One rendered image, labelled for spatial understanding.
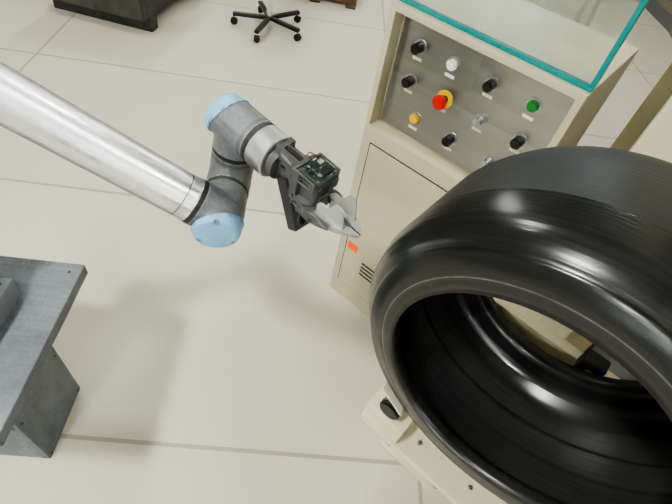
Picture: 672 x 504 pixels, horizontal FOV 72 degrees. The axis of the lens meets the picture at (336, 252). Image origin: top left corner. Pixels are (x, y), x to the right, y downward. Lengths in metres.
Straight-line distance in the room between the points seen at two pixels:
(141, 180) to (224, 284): 1.34
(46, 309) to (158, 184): 0.70
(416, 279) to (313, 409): 1.31
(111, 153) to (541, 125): 0.98
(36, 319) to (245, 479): 0.85
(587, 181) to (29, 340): 1.28
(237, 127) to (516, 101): 0.73
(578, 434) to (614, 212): 0.54
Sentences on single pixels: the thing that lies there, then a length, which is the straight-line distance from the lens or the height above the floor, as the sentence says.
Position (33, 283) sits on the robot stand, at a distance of 1.53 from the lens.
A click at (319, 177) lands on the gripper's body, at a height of 1.21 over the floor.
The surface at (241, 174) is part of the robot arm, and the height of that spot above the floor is 1.11.
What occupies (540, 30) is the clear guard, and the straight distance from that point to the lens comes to 1.23.
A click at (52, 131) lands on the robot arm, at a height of 1.26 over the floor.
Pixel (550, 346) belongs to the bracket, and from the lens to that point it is 1.09.
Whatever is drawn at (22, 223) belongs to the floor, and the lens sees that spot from 2.60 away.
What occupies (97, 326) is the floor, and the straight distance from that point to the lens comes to 2.12.
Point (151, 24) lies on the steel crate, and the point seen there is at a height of 0.06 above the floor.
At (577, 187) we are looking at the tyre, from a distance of 0.59.
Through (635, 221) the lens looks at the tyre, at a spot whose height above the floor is 1.45.
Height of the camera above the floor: 1.73
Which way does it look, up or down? 49 degrees down
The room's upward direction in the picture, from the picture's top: 12 degrees clockwise
